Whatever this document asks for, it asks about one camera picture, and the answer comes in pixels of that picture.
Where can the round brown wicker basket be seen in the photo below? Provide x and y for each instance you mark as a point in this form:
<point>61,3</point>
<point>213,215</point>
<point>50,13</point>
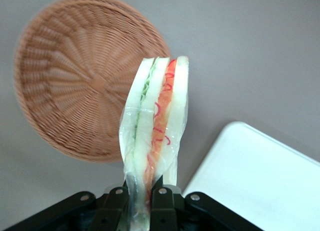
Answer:
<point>75,78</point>

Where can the plastic-wrapped triangle sandwich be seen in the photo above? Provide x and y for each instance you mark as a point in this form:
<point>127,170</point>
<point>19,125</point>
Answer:
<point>155,111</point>

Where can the white plastic tray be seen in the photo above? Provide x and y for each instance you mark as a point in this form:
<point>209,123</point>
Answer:
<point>255,176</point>

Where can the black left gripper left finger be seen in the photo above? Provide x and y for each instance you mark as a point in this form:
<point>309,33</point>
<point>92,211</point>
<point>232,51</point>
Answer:
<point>105,211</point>

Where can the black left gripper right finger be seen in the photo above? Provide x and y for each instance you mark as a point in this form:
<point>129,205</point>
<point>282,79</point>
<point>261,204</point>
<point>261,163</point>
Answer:
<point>170,208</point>

